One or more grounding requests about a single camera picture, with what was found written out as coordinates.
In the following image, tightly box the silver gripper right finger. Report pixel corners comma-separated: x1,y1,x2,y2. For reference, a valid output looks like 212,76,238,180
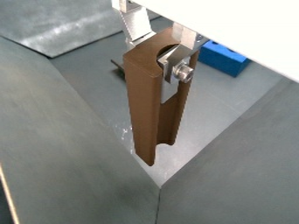
158,23,210,102

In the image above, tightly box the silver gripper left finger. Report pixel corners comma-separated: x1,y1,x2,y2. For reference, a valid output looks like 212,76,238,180
111,0,155,47

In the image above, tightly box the brown arch prism block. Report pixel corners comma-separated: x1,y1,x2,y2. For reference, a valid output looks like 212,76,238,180
123,28,200,165

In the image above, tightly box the blue shape sorting board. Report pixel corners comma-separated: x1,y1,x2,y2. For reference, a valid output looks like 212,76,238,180
200,40,250,77

